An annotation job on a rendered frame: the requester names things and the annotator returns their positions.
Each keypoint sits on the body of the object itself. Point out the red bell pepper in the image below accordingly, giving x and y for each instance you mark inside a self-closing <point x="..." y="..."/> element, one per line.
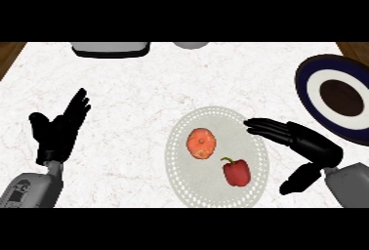
<point x="236" y="174"/>

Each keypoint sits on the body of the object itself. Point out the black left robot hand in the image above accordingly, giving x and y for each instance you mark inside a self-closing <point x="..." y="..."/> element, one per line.
<point x="57" y="130"/>

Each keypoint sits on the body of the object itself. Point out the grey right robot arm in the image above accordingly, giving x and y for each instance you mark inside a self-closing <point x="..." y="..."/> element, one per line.
<point x="350" y="185"/>

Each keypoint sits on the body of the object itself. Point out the pale round lace placemat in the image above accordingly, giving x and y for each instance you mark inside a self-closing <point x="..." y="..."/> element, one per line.
<point x="192" y="182"/>

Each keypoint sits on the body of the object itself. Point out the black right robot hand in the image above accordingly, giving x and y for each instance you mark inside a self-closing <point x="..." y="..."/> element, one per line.
<point x="296" y="140"/>

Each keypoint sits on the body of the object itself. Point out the blue white brown plate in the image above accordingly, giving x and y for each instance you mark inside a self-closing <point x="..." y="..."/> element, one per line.
<point x="317" y="88"/>

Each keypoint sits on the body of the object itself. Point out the grey black appliance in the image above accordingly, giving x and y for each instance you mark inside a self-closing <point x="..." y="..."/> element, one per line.
<point x="109" y="49"/>

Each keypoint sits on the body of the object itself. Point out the orange round fruit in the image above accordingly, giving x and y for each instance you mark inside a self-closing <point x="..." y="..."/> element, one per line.
<point x="201" y="143"/>

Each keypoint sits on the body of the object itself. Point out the grey round object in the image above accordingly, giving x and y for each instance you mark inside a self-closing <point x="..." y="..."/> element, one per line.
<point x="190" y="45"/>

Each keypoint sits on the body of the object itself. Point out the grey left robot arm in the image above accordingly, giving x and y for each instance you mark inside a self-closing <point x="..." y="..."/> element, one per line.
<point x="32" y="187"/>

